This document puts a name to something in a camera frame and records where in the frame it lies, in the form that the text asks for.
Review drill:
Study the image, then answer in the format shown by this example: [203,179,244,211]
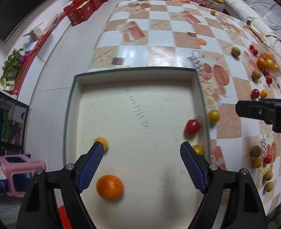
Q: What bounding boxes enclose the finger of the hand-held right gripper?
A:
[235,98,281,124]

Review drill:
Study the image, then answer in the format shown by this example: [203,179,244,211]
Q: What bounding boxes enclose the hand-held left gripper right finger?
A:
[180,141,268,229]

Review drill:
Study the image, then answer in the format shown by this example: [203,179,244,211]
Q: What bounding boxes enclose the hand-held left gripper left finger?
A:
[16,141,105,229]

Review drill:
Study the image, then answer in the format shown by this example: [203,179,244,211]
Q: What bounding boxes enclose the large orange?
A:
[96,175,124,201]

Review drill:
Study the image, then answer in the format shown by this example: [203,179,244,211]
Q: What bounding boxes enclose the white foam tray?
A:
[63,67,212,229]

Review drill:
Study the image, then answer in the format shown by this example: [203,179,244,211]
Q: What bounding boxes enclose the pink plastic stool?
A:
[0,154,46,198]

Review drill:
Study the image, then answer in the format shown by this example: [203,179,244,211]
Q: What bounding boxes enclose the dark glass cabinet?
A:
[0,84,30,158]

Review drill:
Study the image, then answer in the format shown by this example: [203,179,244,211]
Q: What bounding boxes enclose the grey blanket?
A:
[241,0,281,32]

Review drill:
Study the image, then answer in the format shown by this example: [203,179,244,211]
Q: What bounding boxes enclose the white pillow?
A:
[216,0,265,22]

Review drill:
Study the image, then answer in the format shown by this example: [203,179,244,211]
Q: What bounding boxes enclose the yellow lid jar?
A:
[206,0,226,12]

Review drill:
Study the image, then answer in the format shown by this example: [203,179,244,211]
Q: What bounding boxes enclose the checkered printed tablecloth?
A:
[88,0,281,217]

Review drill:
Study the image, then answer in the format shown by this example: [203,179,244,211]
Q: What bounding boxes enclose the green potted plant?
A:
[0,48,24,93]

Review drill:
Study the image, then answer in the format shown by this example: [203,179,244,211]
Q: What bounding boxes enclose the small cardboard box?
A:
[23,22,45,41]

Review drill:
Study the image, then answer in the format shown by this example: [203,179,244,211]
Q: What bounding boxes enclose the red gift boxes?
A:
[64,0,119,27]

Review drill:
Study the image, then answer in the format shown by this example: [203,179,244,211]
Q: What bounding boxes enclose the black television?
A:
[0,0,75,43]

